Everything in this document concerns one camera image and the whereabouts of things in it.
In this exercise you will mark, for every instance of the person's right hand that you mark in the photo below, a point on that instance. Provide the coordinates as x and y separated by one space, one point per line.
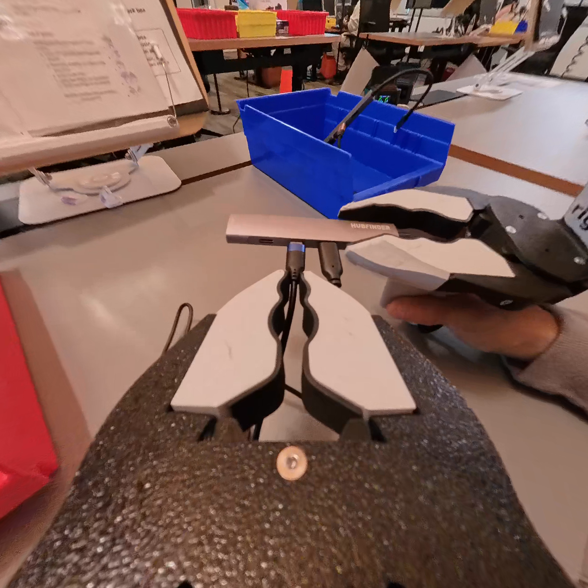
482 326

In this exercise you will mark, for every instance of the black flat pad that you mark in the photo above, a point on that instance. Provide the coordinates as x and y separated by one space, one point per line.
438 98

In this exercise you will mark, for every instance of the brown document board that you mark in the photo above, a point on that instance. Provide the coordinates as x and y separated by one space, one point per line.
193 78
534 23

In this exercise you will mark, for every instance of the wooden table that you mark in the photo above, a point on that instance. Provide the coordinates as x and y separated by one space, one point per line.
257 42
436 38

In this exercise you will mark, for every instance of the blue plastic bin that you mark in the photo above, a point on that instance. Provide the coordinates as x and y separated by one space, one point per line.
298 160

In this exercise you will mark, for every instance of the red bucket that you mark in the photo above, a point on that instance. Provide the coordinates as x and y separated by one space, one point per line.
327 66

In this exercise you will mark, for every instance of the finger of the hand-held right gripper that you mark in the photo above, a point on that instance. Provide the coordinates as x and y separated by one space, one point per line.
427 262
422 204

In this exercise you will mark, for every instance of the grey usb hub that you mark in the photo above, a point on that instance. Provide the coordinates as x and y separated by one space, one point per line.
285 227

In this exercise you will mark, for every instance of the yellow plastic bin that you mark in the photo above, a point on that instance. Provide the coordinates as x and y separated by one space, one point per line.
503 27

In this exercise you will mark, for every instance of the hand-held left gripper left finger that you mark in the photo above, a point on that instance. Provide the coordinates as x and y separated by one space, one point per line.
229 353

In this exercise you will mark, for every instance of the red plastic bin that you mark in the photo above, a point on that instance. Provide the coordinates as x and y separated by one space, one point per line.
20 390

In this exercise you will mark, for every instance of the adjacent grey desk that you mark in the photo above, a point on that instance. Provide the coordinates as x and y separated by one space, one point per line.
528 128

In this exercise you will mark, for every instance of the black device green display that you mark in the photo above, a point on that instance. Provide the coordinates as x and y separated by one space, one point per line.
385 99

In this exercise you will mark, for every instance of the yellow plastic basket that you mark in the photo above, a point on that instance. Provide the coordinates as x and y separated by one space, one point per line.
256 24

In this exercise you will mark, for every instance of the clear acrylic stand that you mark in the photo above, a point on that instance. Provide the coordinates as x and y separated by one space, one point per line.
496 89

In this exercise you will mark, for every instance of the person's right forearm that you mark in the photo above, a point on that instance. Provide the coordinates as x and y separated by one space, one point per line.
560 367

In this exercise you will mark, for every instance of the red plastic basket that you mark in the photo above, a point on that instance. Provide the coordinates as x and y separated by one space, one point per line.
305 23
206 23

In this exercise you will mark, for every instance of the white stand base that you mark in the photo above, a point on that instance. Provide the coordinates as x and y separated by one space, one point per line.
151 179

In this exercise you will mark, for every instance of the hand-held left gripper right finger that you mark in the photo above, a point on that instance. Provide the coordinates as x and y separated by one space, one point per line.
353 358

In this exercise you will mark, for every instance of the metal page clip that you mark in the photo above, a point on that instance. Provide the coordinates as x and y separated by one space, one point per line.
169 92

